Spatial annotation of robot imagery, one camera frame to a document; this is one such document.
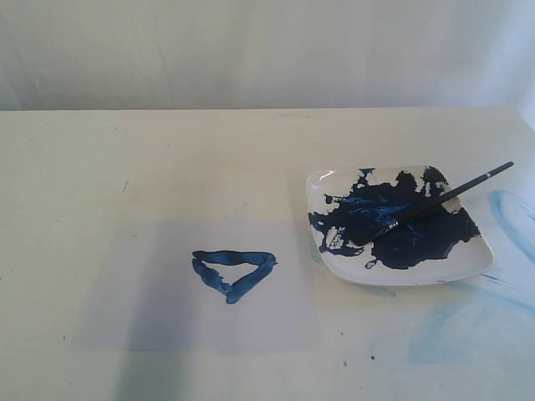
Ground black paintbrush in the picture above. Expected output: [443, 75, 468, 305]
[349, 161, 514, 246]

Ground white sheet of paper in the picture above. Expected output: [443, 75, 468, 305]
[73, 220, 319, 353]

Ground white square paint plate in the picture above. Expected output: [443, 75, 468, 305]
[306, 165, 494, 287]

